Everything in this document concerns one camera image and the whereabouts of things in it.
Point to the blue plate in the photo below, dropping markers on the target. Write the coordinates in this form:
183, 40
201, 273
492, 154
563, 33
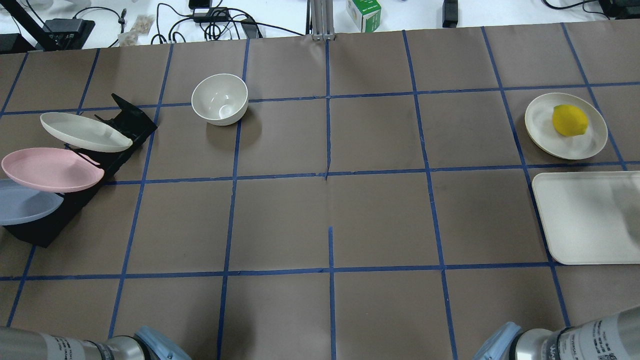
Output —
20, 204

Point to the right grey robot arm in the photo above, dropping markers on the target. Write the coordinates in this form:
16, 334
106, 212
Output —
614, 337

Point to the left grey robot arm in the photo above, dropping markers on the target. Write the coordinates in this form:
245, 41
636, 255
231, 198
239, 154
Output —
146, 344

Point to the cream plate with lemon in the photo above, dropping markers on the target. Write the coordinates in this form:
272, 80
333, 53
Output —
541, 129

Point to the cream plate in rack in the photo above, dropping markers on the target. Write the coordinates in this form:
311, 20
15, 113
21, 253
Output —
85, 133

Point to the pink plate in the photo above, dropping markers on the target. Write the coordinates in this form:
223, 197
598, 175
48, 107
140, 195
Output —
53, 170

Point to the cream bowl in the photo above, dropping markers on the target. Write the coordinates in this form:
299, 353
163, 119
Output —
221, 99

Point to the green white box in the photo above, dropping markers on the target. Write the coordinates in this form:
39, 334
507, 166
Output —
366, 14

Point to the black dish rack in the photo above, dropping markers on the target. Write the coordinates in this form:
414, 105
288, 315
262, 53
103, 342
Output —
132, 122

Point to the yellow lemon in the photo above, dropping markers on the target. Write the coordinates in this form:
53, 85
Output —
569, 120

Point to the cream rectangular tray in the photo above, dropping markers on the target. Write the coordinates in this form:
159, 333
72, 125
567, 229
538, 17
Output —
590, 218

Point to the aluminium frame post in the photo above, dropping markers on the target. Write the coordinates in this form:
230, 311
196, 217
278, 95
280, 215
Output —
320, 20

